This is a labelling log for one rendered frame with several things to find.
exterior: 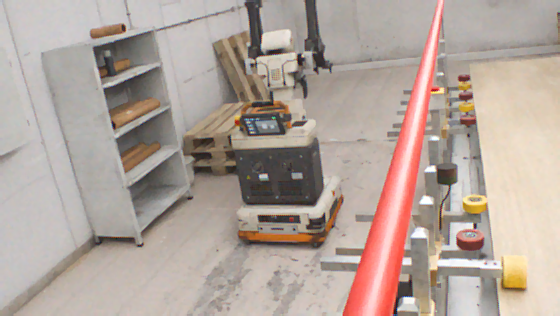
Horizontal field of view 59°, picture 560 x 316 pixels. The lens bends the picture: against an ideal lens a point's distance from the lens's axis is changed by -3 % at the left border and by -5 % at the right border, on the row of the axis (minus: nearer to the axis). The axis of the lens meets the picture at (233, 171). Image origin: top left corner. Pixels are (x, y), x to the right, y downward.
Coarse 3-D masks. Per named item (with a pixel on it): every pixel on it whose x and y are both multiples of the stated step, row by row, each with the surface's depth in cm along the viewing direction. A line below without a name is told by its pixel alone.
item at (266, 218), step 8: (256, 216) 345; (264, 216) 342; (272, 216) 340; (280, 216) 337; (288, 216) 335; (296, 216) 333; (304, 216) 330; (272, 224) 342; (280, 224) 339; (288, 224) 337
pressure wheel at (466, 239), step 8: (464, 232) 149; (472, 232) 148; (480, 232) 147; (456, 240) 148; (464, 240) 145; (472, 240) 144; (480, 240) 144; (464, 248) 146; (472, 248) 144; (480, 248) 145
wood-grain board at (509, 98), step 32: (480, 64) 363; (512, 64) 346; (544, 64) 330; (480, 96) 284; (512, 96) 273; (544, 96) 263; (480, 128) 234; (512, 128) 226; (544, 128) 219; (512, 160) 193; (544, 160) 187; (512, 192) 168; (544, 192) 164; (512, 224) 149; (544, 224) 145; (544, 256) 131; (512, 288) 121; (544, 288) 118
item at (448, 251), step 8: (336, 248) 165; (344, 248) 164; (352, 248) 162; (360, 248) 161; (408, 248) 156; (448, 248) 151; (456, 248) 150; (408, 256) 156; (448, 256) 151; (456, 256) 150; (464, 256) 149; (472, 256) 148
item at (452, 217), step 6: (360, 216) 185; (366, 216) 184; (372, 216) 183; (414, 216) 177; (444, 216) 172; (450, 216) 172; (456, 216) 171; (462, 216) 170; (468, 216) 169; (474, 216) 168; (480, 216) 167; (450, 222) 172; (456, 222) 171; (462, 222) 171; (468, 222) 170; (474, 222) 169; (480, 222) 168
